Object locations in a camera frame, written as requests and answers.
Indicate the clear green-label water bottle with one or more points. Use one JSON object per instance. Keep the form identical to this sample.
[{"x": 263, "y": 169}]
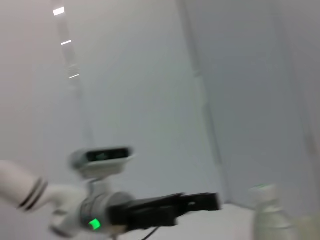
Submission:
[{"x": 271, "y": 215}]

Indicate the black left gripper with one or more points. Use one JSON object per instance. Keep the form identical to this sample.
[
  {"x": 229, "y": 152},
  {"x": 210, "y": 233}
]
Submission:
[{"x": 140, "y": 212}]

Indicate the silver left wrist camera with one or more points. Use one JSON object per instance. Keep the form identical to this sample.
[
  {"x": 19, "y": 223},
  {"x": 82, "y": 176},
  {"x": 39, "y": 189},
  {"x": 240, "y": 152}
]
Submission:
[{"x": 100, "y": 162}]

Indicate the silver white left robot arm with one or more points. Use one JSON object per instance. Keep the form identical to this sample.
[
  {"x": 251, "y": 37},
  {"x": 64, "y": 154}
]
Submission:
[{"x": 62, "y": 200}]

